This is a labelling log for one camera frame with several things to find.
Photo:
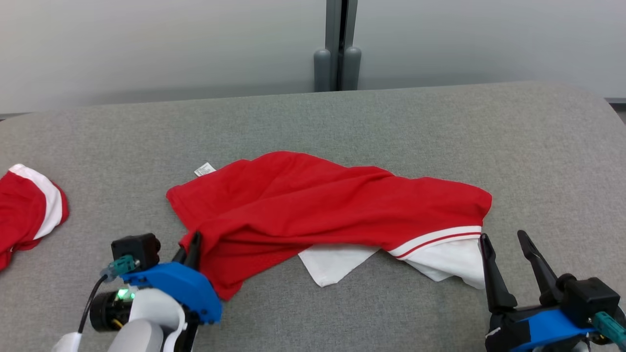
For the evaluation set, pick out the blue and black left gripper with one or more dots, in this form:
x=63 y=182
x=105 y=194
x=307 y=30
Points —
x=186 y=288

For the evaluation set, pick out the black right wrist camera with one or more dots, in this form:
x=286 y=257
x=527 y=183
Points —
x=587 y=298

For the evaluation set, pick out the red Bulls basketball jersey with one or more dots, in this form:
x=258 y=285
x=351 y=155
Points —
x=318 y=205

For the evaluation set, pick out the grey metal partition post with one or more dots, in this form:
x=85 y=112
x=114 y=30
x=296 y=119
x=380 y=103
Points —
x=334 y=29

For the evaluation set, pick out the red shorts with white stripe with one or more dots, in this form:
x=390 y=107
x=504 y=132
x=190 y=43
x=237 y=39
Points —
x=19 y=210

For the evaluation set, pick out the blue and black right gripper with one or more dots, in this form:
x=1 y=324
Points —
x=538 y=327

